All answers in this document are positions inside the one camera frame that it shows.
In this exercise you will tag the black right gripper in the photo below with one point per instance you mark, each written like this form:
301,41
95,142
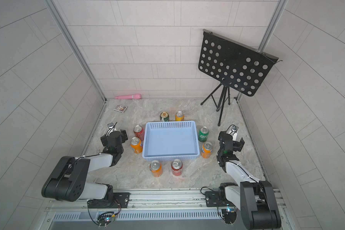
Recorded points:
239,145

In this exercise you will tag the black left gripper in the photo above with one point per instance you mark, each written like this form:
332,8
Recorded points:
123,136

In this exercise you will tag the orange Fanta can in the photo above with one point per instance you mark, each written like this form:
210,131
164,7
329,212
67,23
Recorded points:
206,149

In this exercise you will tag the red cola can back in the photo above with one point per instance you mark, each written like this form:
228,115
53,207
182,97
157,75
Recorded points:
139,132

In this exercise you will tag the red cola can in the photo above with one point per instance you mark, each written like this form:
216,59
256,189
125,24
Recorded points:
139,132
177,167

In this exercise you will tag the green Sprite can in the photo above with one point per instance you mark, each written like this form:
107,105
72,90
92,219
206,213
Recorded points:
203,134

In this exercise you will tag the red cola can front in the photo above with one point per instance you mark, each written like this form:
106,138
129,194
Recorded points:
177,167

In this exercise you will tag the white green beer can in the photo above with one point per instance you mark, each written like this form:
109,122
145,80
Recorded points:
164,117

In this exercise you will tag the orange yellow soda can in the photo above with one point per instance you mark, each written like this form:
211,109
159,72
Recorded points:
179,116

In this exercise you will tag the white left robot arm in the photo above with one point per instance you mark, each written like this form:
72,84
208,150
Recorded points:
68,180

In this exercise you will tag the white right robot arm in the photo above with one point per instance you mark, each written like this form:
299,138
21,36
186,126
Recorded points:
247,195

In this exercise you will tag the light blue plastic basket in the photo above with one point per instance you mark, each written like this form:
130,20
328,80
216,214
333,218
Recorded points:
167,141

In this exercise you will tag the pink handheld microphone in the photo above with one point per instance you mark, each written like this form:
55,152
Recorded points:
131,96

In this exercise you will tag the right circuit board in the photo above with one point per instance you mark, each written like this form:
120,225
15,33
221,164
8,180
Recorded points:
229,216

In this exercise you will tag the circuit board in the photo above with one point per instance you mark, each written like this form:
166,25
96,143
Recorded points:
229,216
105,219

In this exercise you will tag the left circuit board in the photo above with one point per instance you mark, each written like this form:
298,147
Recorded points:
105,219

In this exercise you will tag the black perforated music stand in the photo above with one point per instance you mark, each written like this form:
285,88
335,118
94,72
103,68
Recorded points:
234,65

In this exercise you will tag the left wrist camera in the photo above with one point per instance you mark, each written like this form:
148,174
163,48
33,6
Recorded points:
111,127

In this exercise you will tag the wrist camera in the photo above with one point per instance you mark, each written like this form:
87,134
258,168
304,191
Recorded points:
111,127
232,130

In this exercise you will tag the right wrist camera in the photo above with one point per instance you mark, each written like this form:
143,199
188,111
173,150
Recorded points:
232,130

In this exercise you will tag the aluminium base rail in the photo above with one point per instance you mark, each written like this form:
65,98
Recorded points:
166,204

